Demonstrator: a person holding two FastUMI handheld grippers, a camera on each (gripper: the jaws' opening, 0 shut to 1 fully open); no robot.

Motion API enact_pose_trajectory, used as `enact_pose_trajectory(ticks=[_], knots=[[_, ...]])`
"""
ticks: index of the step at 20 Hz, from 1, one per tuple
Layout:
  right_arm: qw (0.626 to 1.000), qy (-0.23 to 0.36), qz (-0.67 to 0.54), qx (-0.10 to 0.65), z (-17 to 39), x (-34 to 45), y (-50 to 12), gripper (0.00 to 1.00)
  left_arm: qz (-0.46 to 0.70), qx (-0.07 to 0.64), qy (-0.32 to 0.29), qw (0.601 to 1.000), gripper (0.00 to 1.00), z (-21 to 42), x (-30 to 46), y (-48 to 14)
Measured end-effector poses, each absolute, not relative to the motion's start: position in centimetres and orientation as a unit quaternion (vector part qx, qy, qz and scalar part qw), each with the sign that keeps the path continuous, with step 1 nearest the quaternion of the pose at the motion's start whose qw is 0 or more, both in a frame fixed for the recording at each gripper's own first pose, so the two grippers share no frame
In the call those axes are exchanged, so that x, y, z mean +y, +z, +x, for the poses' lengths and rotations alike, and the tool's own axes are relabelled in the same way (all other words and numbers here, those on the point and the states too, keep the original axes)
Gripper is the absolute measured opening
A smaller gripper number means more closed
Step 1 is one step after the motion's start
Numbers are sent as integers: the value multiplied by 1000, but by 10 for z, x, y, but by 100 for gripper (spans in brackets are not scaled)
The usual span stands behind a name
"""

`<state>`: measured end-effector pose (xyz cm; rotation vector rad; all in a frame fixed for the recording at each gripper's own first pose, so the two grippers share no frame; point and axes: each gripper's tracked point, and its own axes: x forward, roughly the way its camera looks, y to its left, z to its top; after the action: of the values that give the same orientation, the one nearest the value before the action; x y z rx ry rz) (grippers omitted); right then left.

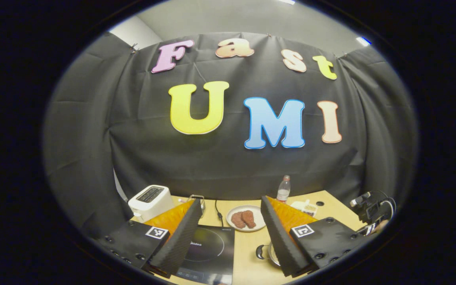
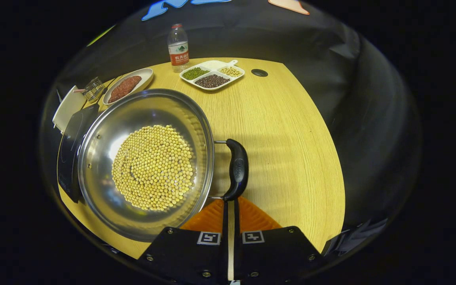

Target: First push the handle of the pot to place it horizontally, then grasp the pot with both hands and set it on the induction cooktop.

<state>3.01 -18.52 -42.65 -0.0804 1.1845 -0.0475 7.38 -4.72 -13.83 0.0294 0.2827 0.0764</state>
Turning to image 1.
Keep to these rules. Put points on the white toaster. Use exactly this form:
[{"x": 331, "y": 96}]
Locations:
[{"x": 151, "y": 202}]

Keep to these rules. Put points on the black backdrop cloth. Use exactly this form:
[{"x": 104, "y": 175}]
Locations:
[{"x": 220, "y": 166}]

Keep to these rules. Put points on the black induction cooktop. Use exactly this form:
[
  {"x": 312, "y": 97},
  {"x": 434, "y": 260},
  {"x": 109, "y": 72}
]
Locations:
[{"x": 212, "y": 257}]

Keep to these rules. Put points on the white divided snack tray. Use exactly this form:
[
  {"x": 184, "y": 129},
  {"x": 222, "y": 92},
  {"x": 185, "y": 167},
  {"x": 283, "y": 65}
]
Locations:
[{"x": 305, "y": 208}]

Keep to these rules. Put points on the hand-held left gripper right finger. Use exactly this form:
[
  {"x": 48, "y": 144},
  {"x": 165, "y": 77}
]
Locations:
[{"x": 281, "y": 245}]

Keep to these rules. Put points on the clear plastic water bottle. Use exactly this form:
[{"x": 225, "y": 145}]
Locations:
[{"x": 283, "y": 192}]

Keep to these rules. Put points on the white round plate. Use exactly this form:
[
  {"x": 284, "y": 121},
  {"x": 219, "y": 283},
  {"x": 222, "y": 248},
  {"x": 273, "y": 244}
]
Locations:
[{"x": 257, "y": 221}]

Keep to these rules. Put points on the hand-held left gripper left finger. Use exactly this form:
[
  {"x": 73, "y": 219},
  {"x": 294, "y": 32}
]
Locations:
[{"x": 180, "y": 241}]

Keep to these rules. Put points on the small ceiling light panel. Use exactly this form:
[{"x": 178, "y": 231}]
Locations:
[{"x": 363, "y": 40}]

